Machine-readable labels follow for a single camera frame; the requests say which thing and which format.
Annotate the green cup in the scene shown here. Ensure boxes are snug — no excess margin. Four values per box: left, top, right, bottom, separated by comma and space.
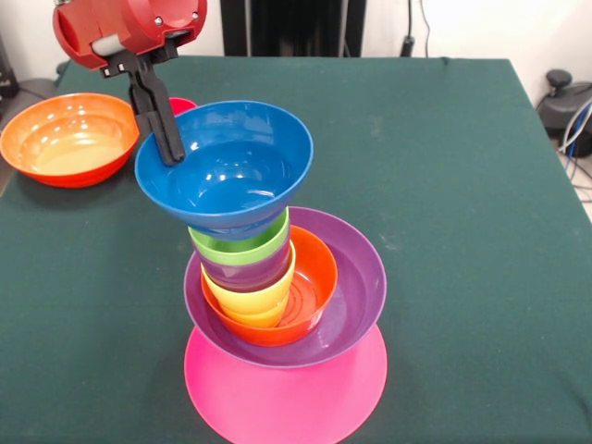
188, 207, 291, 267

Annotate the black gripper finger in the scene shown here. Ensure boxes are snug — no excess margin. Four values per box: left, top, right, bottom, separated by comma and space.
127, 81, 161, 149
135, 63, 187, 167

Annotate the pink bowl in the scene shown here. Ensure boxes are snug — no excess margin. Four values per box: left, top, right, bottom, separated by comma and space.
183, 321, 389, 444

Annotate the large orange bowl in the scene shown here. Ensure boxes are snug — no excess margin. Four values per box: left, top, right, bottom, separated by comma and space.
0, 92, 141, 189

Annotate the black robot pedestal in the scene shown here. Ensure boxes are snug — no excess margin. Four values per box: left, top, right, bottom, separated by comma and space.
220, 0, 366, 57

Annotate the black pedestal foot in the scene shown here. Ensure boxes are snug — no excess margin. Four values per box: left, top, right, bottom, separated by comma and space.
18, 62, 70, 98
536, 68, 592, 136

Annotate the purple bowl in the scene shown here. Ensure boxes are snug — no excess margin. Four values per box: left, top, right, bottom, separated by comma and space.
183, 205, 389, 370

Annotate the black wall plug cable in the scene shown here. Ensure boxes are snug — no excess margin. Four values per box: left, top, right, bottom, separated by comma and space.
400, 0, 432, 57

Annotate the purple cup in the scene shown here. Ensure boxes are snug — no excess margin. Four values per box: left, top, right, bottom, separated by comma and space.
196, 238, 294, 293

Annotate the small orange bowl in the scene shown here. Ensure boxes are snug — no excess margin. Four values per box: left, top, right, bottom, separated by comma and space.
200, 225, 339, 348

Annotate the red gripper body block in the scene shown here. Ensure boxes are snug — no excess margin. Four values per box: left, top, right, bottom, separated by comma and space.
52, 0, 208, 79

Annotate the dark green tablecloth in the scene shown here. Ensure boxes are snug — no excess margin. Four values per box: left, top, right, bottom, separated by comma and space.
0, 54, 592, 444

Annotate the cable bundle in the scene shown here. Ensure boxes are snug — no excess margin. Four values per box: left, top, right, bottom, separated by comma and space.
557, 99, 592, 203

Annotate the blue bowl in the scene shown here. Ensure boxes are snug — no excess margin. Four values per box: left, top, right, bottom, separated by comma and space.
134, 99, 315, 241

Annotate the yellow cup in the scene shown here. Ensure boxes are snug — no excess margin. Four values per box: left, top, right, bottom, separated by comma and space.
200, 243, 297, 329

